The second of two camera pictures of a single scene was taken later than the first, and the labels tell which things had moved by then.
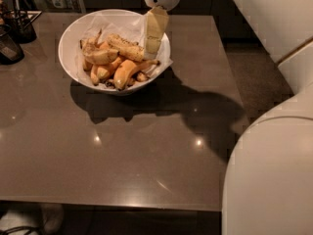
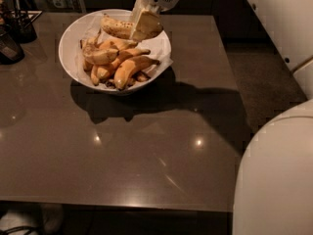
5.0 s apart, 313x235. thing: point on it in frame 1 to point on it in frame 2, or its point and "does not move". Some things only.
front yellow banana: x=125 y=70 does not move
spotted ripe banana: x=127 y=49 to x=116 y=27
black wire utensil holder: x=21 y=24 does not move
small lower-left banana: x=94 y=75 does not move
